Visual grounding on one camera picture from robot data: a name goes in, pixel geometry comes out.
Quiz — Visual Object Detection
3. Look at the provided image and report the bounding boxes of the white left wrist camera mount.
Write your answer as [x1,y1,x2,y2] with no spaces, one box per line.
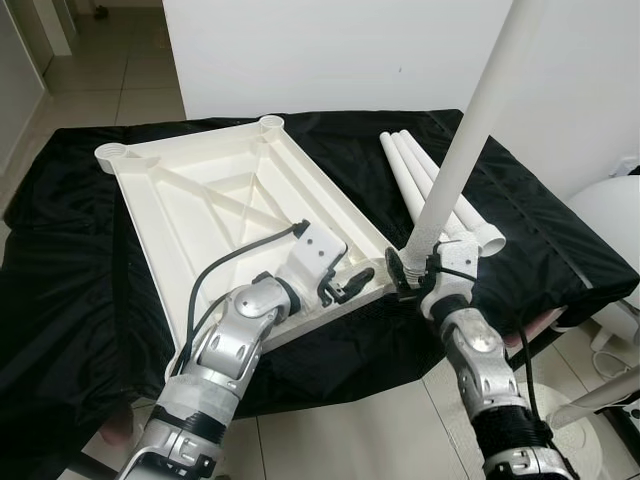
[283,221,348,319]

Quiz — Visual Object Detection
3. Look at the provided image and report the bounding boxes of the white plastic table leg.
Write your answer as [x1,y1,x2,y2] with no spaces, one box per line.
[405,130,503,256]
[405,0,549,271]
[393,129,486,257]
[379,131,471,259]

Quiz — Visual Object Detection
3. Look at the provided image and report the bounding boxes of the white plastic table top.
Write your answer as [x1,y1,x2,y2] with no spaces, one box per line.
[95,115,413,353]

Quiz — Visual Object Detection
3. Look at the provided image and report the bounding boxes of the black table cloth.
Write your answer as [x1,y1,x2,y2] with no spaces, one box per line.
[0,108,640,480]

